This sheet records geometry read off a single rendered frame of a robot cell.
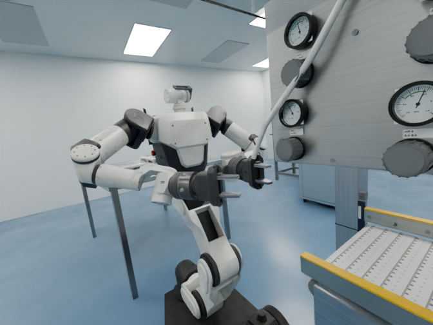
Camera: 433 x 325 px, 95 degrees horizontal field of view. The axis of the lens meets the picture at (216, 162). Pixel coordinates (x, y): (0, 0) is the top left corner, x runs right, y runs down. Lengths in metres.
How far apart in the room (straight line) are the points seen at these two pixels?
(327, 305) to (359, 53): 0.37
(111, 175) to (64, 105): 4.38
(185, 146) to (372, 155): 0.75
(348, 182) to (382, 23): 0.44
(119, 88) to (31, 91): 1.49
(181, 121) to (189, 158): 0.17
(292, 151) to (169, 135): 0.67
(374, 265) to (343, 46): 0.37
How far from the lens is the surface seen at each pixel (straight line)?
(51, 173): 5.04
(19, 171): 5.11
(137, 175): 0.68
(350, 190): 0.65
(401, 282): 0.48
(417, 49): 0.24
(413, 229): 0.62
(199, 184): 0.59
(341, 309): 0.43
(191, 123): 0.93
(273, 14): 0.35
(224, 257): 0.95
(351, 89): 0.27
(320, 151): 0.29
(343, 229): 0.70
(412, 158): 0.24
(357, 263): 0.49
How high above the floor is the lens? 1.18
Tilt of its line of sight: 9 degrees down
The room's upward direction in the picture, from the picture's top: 6 degrees counter-clockwise
